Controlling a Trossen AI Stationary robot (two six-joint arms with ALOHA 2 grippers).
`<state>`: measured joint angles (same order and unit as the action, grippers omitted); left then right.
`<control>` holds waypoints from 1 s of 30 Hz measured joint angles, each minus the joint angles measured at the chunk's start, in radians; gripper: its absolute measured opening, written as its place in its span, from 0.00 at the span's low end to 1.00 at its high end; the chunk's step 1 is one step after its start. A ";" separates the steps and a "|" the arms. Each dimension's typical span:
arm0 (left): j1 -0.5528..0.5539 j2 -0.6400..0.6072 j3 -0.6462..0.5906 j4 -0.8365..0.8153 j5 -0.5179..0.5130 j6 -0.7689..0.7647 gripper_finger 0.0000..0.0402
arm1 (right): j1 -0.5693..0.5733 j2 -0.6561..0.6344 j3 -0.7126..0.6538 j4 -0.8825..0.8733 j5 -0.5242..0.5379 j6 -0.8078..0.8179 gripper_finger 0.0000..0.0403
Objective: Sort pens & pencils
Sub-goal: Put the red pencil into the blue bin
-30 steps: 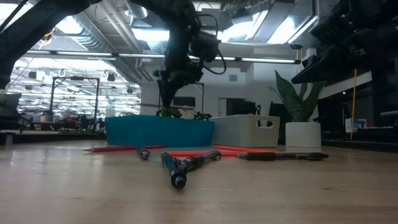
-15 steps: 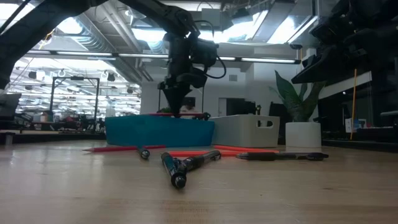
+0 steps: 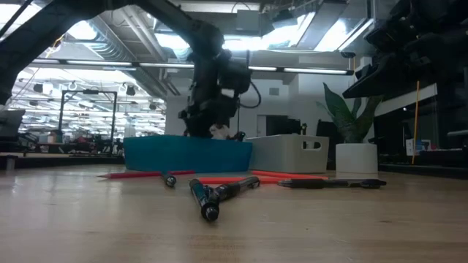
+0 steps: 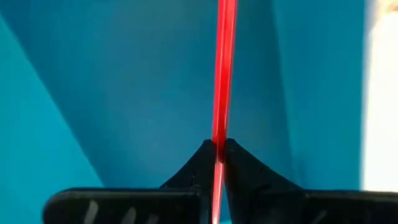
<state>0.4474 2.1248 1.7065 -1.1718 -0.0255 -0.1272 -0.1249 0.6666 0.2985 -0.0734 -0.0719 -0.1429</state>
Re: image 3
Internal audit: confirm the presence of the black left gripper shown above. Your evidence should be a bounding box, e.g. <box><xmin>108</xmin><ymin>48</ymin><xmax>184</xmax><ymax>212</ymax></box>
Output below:
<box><xmin>178</xmin><ymin>49</ymin><xmax>242</xmax><ymax>139</ymax></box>

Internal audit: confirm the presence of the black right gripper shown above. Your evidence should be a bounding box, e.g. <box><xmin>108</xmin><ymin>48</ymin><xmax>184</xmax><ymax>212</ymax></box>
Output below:
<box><xmin>342</xmin><ymin>0</ymin><xmax>468</xmax><ymax>99</ymax></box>

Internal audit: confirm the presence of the red pencil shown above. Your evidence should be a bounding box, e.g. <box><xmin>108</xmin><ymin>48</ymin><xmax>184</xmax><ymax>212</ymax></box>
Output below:
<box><xmin>97</xmin><ymin>169</ymin><xmax>196</xmax><ymax>180</ymax></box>

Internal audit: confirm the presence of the person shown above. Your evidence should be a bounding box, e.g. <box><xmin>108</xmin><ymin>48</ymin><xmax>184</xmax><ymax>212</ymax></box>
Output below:
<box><xmin>210</xmin><ymin>123</ymin><xmax>232</xmax><ymax>140</ymax></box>

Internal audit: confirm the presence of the blue plastic tray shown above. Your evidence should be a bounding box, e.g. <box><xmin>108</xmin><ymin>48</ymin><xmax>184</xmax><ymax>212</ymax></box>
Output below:
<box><xmin>123</xmin><ymin>134</ymin><xmax>254</xmax><ymax>173</ymax></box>

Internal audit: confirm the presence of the green succulent plant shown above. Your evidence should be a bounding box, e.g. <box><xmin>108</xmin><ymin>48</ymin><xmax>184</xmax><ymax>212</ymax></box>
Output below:
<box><xmin>316</xmin><ymin>82</ymin><xmax>385</xmax><ymax>144</ymax></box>

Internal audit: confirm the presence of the white plant pot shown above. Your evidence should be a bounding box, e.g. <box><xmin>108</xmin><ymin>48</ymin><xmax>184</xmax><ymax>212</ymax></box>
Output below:
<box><xmin>335</xmin><ymin>142</ymin><xmax>379</xmax><ymax>175</ymax></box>

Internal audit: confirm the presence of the grey plastic bin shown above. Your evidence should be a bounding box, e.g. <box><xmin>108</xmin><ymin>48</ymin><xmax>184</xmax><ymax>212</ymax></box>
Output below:
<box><xmin>245</xmin><ymin>134</ymin><xmax>330</xmax><ymax>175</ymax></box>

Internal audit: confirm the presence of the black wide monitor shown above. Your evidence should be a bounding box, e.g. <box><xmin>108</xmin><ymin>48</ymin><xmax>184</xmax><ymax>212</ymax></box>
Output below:
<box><xmin>265</xmin><ymin>115</ymin><xmax>307</xmax><ymax>137</ymax></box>

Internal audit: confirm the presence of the long ceiling light bar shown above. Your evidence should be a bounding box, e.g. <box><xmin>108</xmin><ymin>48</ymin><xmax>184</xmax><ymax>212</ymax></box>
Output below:
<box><xmin>29</xmin><ymin>58</ymin><xmax>355</xmax><ymax>77</ymax></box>

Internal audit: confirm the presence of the dark computer monitor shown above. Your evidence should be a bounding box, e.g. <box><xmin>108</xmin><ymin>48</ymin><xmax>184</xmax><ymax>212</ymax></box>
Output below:
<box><xmin>0</xmin><ymin>109</ymin><xmax>26</xmax><ymax>142</ymax></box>

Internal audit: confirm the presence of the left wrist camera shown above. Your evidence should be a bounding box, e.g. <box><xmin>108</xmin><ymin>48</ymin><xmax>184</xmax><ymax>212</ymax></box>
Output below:
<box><xmin>219</xmin><ymin>60</ymin><xmax>253</xmax><ymax>96</ymax></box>

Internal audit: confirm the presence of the yellow cable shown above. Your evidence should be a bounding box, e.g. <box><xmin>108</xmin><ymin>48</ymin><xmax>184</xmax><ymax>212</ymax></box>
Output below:
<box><xmin>412</xmin><ymin>80</ymin><xmax>420</xmax><ymax>165</ymax></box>

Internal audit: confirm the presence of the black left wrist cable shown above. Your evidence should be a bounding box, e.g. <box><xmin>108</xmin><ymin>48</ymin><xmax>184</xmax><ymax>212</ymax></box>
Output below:
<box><xmin>237</xmin><ymin>80</ymin><xmax>263</xmax><ymax>110</ymax></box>

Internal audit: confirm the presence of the black metal gantry frame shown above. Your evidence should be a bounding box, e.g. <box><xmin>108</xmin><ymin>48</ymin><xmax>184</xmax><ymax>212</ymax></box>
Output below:
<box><xmin>59</xmin><ymin>89</ymin><xmax>118</xmax><ymax>143</ymax></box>

